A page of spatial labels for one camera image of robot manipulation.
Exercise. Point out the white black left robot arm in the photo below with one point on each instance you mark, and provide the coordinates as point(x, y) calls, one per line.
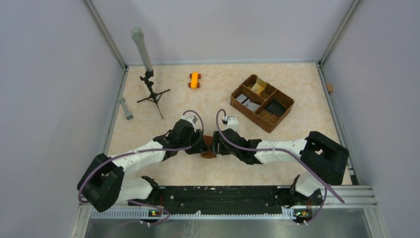
point(106, 180)

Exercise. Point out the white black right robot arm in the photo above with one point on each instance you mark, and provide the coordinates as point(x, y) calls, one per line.
point(324, 160)

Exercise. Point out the orange toy car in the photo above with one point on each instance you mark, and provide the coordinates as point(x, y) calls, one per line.
point(194, 80)

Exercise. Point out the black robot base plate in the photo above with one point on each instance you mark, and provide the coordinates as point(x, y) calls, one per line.
point(228, 200)

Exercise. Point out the black tripod with grey tube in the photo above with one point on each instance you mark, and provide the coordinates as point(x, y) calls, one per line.
point(137, 35)

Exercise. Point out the black card in basket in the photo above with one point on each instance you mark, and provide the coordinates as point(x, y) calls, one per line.
point(274, 107)

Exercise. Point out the aluminium frame rail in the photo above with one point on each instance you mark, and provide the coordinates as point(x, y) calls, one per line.
point(357, 195)

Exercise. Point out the small wooden block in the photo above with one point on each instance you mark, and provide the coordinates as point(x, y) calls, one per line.
point(329, 87)

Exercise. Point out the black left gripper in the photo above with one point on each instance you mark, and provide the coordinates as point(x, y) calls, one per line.
point(200, 147)

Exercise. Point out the brown leather card holder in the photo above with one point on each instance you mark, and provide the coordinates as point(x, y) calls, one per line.
point(208, 154)

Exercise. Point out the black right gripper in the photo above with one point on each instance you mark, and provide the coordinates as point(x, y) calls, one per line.
point(215, 145)

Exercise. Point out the grey metal bracket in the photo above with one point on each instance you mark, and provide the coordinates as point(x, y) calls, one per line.
point(127, 113)

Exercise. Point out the woven wicker divided basket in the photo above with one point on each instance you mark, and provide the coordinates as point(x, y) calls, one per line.
point(261, 117)

